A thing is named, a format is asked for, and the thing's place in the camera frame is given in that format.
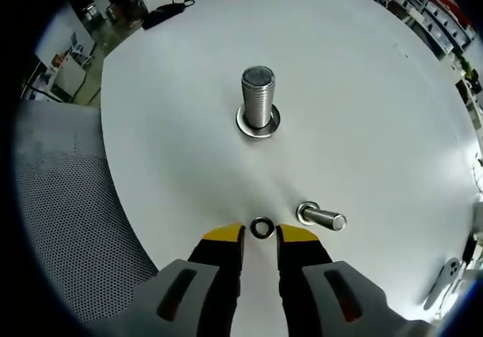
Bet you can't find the white office chair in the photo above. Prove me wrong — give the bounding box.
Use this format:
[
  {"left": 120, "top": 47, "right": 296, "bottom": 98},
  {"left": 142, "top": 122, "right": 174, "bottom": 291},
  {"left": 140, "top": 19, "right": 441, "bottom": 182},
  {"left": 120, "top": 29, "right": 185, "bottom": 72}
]
[{"left": 69, "top": 31, "right": 95, "bottom": 69}]

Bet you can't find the large threaded steel stud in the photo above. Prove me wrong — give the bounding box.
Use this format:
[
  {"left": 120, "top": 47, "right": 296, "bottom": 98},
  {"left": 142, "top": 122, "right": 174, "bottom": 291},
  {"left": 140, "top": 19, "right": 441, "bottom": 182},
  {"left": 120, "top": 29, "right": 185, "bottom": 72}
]
[{"left": 241, "top": 65, "right": 275, "bottom": 130}]

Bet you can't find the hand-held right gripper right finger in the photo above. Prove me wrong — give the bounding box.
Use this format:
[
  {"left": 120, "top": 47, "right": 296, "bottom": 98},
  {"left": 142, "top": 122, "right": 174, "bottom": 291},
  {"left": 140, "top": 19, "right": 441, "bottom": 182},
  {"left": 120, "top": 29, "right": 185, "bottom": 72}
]
[{"left": 276, "top": 222, "right": 438, "bottom": 337}]

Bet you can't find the small threaded steel stud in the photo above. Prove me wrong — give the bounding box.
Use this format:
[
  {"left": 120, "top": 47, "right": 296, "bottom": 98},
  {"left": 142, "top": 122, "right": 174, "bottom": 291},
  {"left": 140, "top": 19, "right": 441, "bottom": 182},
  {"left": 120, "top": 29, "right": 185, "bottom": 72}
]
[{"left": 301, "top": 205, "right": 348, "bottom": 232}]

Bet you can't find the grey handheld controller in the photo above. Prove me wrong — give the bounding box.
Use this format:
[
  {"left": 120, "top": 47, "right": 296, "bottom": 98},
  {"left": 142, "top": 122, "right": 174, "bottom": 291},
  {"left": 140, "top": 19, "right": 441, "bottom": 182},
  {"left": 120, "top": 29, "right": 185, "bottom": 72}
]
[{"left": 422, "top": 256, "right": 462, "bottom": 311}]

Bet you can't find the grey mesh office chair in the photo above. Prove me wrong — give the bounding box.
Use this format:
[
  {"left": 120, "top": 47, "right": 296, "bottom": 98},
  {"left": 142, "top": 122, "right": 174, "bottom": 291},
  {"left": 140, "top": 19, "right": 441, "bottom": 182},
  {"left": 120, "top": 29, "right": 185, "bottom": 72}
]
[{"left": 14, "top": 99, "right": 159, "bottom": 325}]

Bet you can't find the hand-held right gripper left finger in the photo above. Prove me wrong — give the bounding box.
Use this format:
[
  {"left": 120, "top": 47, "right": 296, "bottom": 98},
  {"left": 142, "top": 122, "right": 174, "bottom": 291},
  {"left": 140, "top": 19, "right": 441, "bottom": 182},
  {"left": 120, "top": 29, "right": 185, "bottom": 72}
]
[{"left": 112, "top": 222, "right": 246, "bottom": 337}]

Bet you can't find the black computer mouse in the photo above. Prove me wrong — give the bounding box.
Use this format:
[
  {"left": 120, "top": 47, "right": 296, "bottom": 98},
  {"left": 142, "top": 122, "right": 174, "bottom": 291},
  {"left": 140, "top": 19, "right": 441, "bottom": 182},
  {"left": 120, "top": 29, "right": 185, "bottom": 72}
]
[{"left": 142, "top": 3, "right": 186, "bottom": 29}]

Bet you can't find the white storage shelf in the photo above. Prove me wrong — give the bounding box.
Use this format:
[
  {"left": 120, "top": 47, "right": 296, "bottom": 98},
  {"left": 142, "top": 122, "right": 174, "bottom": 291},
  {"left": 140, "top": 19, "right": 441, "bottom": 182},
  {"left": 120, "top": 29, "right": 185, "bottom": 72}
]
[{"left": 377, "top": 0, "right": 476, "bottom": 59}]

